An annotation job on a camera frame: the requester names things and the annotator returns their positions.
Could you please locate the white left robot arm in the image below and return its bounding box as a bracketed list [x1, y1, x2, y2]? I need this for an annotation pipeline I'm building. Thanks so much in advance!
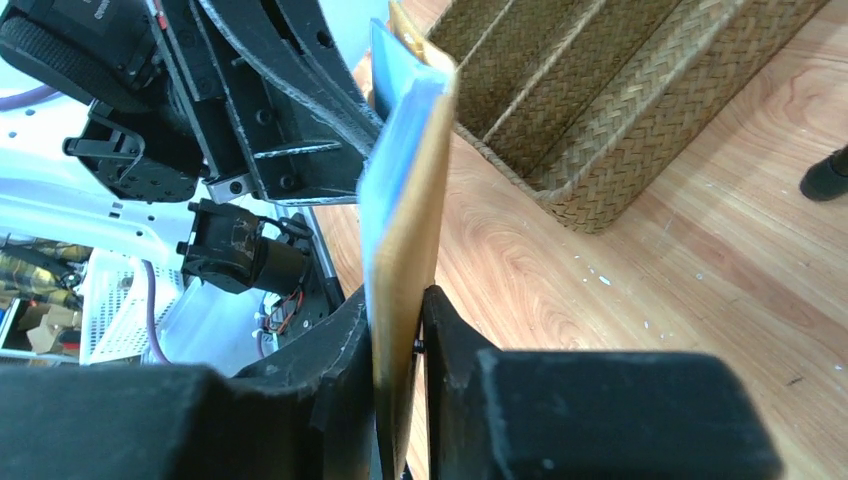
[1, 1, 388, 372]

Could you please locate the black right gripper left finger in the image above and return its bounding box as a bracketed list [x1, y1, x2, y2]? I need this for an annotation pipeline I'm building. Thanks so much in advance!
[1, 291, 375, 479]

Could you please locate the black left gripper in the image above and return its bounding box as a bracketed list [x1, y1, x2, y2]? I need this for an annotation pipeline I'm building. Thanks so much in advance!
[1, 1, 382, 295]

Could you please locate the black music stand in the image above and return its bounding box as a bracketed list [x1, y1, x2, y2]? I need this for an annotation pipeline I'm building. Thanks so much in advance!
[799, 146, 847, 202]

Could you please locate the yellow leather card holder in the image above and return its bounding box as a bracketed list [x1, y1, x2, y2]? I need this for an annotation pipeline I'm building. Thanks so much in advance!
[357, 1, 458, 479]

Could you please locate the woven straw divided tray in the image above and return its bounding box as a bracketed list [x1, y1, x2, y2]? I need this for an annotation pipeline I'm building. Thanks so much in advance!
[428, 0, 822, 233]

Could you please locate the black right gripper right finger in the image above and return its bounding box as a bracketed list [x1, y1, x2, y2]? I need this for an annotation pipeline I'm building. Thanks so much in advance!
[422, 286, 782, 479]

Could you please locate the white perforated plastic basket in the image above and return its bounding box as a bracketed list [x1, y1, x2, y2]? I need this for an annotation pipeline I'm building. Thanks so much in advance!
[79, 249, 149, 365]

